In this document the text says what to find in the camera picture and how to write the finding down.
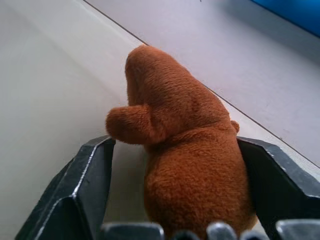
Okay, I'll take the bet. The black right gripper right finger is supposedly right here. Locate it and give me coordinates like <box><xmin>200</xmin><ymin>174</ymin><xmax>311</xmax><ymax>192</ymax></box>
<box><xmin>236</xmin><ymin>136</ymin><xmax>320</xmax><ymax>240</ymax></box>

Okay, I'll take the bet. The blue object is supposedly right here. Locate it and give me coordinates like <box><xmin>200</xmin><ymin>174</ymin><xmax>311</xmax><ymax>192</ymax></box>
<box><xmin>250</xmin><ymin>0</ymin><xmax>320</xmax><ymax>39</ymax></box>

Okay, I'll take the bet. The brown plush toy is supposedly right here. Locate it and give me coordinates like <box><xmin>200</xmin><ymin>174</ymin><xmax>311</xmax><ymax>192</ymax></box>
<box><xmin>105</xmin><ymin>44</ymin><xmax>259</xmax><ymax>238</ymax></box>

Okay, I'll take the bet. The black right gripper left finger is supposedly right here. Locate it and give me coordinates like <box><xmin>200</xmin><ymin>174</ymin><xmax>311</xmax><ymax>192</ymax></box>
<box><xmin>14</xmin><ymin>135</ymin><xmax>117</xmax><ymax>240</ymax></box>

